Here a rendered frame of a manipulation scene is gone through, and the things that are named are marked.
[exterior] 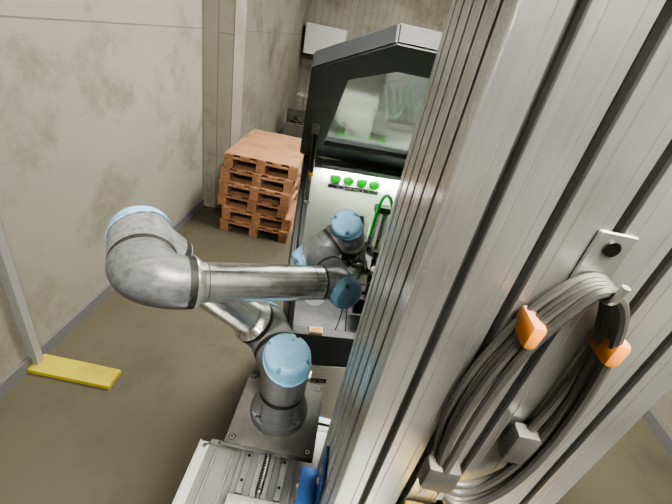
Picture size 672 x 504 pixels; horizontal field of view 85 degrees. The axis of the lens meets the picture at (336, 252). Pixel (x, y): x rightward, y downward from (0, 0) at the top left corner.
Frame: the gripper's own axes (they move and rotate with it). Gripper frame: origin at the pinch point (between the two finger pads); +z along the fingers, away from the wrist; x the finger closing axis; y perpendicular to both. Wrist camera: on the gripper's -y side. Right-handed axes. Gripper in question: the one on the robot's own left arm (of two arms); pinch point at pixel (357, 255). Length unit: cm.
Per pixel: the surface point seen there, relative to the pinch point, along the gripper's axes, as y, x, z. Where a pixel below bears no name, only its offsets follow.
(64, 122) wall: -75, -165, 29
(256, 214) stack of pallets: -99, -124, 205
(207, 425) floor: 73, -84, 91
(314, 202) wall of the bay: -35, -25, 34
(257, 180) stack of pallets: -123, -118, 180
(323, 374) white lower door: 39, -14, 39
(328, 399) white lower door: 50, -13, 52
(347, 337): 24.8, -4.3, 26.7
